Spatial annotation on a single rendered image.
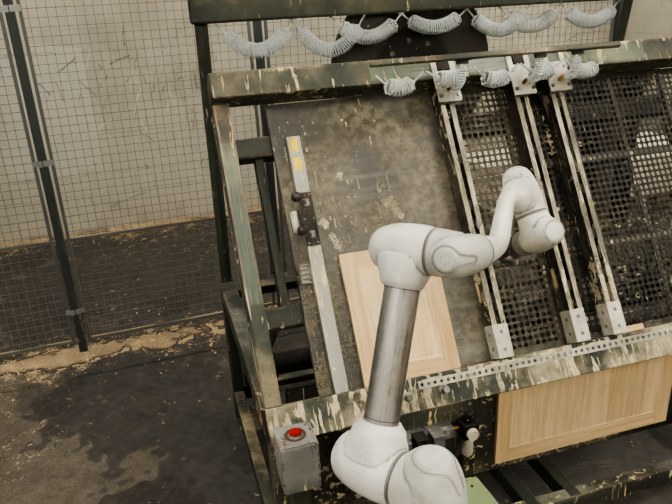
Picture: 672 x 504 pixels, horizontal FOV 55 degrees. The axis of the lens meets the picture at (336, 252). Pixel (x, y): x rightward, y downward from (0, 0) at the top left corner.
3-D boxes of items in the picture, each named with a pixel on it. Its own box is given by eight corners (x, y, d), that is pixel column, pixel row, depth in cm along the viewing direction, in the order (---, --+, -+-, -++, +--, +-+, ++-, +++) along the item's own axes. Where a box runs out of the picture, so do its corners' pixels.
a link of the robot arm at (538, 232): (549, 250, 219) (535, 214, 221) (575, 240, 204) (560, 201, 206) (523, 259, 216) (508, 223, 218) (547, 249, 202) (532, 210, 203)
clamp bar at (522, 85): (562, 344, 251) (600, 340, 228) (492, 63, 270) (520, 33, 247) (584, 339, 254) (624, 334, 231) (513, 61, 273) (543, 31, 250)
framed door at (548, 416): (492, 461, 284) (495, 464, 282) (498, 352, 264) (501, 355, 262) (662, 417, 307) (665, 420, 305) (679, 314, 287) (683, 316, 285)
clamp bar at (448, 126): (486, 360, 243) (517, 357, 220) (419, 69, 262) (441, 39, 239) (510, 355, 245) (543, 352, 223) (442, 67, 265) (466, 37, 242)
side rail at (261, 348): (261, 408, 227) (264, 409, 217) (211, 116, 245) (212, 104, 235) (277, 405, 229) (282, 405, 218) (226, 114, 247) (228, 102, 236)
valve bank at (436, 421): (357, 510, 218) (355, 453, 209) (345, 482, 230) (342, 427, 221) (490, 476, 230) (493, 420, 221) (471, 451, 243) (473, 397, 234)
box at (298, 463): (285, 498, 200) (280, 451, 193) (277, 473, 210) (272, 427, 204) (322, 489, 203) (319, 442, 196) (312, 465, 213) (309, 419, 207)
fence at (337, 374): (332, 394, 228) (335, 394, 224) (284, 140, 243) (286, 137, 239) (346, 391, 229) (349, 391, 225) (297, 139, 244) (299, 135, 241)
